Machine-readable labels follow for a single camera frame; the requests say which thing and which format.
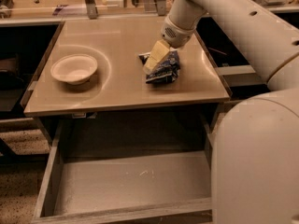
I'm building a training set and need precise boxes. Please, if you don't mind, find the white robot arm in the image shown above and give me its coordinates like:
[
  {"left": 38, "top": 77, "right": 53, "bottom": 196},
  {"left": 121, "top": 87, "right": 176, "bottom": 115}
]
[{"left": 144, "top": 0, "right": 299, "bottom": 224}]

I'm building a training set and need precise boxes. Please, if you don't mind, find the blue chip bag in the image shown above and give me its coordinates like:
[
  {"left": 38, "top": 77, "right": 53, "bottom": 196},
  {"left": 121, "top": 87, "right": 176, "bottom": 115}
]
[{"left": 146, "top": 50, "right": 180, "bottom": 84}]

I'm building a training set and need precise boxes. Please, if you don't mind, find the white paper bowl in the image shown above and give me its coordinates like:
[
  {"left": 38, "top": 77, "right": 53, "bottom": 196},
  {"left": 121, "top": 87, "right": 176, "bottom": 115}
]
[{"left": 50, "top": 54, "right": 98, "bottom": 85}]

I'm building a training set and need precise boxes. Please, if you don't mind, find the metal shelf bracket left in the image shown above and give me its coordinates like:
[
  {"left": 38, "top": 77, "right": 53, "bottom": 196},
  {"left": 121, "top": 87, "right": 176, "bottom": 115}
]
[{"left": 85, "top": 0, "right": 98, "bottom": 20}]

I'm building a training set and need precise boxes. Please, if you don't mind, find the open grey wooden drawer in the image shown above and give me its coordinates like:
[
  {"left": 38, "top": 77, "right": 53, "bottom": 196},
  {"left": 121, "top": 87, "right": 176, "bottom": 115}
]
[{"left": 32, "top": 112, "right": 212, "bottom": 224}]

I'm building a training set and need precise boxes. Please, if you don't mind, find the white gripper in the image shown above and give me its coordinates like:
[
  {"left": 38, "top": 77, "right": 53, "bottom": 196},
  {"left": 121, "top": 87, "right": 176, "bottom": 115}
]
[{"left": 143, "top": 16, "right": 195, "bottom": 75}]

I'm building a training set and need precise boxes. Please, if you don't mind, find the grey cabinet with beige top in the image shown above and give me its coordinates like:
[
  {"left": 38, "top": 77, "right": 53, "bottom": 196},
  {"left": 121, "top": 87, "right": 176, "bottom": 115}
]
[{"left": 22, "top": 16, "right": 230, "bottom": 117}]

